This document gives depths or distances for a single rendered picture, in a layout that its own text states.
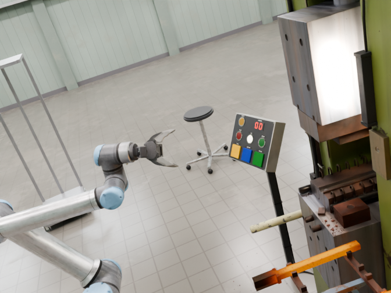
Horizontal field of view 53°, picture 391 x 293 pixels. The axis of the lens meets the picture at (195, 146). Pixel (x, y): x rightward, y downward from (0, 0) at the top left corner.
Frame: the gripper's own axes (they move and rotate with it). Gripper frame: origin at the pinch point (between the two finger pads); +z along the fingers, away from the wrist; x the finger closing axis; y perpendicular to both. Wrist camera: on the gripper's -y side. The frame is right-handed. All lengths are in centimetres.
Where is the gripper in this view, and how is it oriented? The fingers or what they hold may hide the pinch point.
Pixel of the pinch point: (176, 147)
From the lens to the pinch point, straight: 156.8
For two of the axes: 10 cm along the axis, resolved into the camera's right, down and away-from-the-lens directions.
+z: 9.6, -0.9, -2.5
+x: 0.8, 10.0, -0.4
